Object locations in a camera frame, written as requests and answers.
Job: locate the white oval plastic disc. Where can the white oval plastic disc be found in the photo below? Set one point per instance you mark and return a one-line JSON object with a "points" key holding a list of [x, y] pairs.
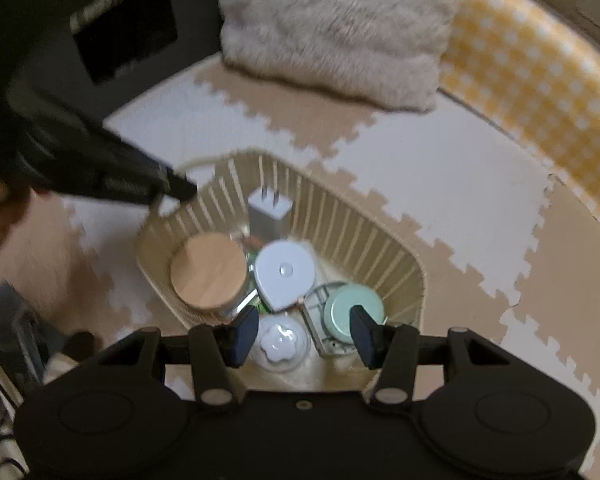
{"points": [[285, 272]]}

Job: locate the person's left hand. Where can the person's left hand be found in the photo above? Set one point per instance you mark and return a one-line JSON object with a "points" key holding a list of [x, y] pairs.
{"points": [[2, 220]]}

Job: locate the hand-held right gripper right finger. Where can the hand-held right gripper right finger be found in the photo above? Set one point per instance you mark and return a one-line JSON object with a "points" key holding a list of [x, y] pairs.
{"points": [[362, 338]]}

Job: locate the white fluffy pillow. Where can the white fluffy pillow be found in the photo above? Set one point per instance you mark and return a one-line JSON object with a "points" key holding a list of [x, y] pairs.
{"points": [[330, 25]]}

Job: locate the mint green round lid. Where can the mint green round lid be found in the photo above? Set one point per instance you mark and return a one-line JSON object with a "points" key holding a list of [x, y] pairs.
{"points": [[340, 310]]}

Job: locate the white wall charger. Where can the white wall charger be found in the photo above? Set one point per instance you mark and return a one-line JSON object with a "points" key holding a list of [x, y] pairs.
{"points": [[270, 212]]}

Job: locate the beige white foam puzzle mat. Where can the beige white foam puzzle mat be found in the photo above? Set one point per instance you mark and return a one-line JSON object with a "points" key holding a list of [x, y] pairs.
{"points": [[455, 160]]}

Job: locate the grey plastic tray insert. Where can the grey plastic tray insert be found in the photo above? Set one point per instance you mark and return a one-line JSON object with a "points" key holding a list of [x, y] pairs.
{"points": [[314, 332]]}

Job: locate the yellow checked mattress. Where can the yellow checked mattress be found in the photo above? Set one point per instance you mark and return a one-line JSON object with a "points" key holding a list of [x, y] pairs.
{"points": [[540, 75]]}

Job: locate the white knob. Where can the white knob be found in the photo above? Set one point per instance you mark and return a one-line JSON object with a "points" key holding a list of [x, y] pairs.
{"points": [[280, 344]]}

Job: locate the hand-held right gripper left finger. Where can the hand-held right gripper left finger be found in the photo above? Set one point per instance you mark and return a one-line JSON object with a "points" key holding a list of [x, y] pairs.
{"points": [[242, 336]]}

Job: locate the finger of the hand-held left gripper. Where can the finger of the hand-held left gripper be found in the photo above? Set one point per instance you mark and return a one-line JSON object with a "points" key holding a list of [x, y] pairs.
{"points": [[177, 185]]}

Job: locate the round wooden lid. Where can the round wooden lid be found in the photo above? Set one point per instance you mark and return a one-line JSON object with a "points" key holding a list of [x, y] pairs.
{"points": [[207, 272]]}

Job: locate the cream plastic woven basket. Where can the cream plastic woven basket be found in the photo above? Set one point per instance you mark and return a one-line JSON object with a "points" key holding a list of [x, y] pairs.
{"points": [[360, 230]]}

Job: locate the black cabinet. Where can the black cabinet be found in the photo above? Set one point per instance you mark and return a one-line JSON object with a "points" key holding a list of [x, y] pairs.
{"points": [[130, 35]]}

